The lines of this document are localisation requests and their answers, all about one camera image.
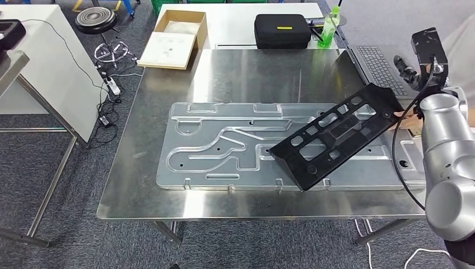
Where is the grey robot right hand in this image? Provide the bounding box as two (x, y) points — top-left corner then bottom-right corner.
(393, 54), (423, 92)

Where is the long black slotted part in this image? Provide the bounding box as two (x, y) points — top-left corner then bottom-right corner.
(269, 82), (406, 193)

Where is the steel workbench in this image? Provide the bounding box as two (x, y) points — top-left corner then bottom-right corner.
(96, 48), (428, 247)

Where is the grey laptop keyboard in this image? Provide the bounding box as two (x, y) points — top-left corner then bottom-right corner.
(348, 45), (419, 100)

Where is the green plastic bottle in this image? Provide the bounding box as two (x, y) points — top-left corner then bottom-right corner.
(317, 5), (341, 49)

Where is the black zip case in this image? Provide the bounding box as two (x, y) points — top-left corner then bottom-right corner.
(254, 14), (312, 50)

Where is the white table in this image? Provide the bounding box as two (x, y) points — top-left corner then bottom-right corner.
(155, 2), (339, 51)

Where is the stamped metal plate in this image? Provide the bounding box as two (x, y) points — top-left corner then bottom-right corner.
(156, 101), (427, 192)

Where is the wooden box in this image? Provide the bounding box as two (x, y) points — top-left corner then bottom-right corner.
(153, 10), (208, 51)

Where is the blue metal cart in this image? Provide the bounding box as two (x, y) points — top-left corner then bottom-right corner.
(122, 0), (142, 18)

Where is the white power strip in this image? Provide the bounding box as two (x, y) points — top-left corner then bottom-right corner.
(104, 76), (122, 97)

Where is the black round stool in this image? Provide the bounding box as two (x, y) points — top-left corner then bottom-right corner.
(74, 6), (138, 71)

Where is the white cabinet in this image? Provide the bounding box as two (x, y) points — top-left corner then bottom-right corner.
(0, 4), (109, 144)

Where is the black camera bracket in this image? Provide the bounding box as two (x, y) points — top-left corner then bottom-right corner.
(411, 27), (449, 91)

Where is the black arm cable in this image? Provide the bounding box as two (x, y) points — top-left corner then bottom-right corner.
(391, 55), (436, 211)

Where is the white floor cable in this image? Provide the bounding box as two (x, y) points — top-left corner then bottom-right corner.
(354, 219), (452, 269)

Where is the black power cable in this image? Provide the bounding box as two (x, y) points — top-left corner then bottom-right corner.
(20, 18), (143, 150)

